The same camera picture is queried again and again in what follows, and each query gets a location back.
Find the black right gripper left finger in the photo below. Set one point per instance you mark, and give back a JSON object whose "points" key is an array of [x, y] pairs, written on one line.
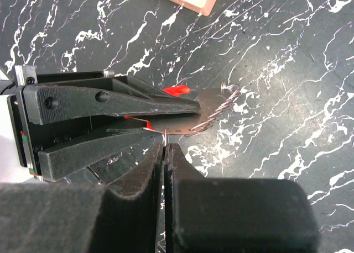
{"points": [[119, 217]]}

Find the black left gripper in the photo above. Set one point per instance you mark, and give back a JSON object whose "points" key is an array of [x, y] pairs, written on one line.
{"points": [[53, 151]]}

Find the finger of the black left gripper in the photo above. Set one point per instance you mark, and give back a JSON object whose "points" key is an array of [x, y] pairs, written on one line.
{"points": [[112, 96]]}

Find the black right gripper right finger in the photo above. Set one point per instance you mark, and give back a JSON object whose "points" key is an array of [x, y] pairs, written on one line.
{"points": [[233, 214]]}

